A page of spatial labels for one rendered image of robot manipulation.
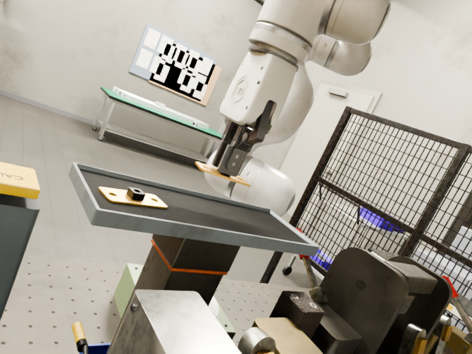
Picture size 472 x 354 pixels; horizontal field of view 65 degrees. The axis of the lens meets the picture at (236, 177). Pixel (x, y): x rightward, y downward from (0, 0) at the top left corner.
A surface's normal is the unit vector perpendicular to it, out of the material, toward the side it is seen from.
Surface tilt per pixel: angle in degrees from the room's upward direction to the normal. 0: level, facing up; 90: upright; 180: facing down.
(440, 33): 90
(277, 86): 84
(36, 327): 0
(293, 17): 91
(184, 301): 0
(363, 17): 111
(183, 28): 90
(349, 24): 131
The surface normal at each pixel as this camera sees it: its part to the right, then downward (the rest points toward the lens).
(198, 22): 0.46, 0.36
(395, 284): -0.76, -0.22
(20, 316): 0.40, -0.90
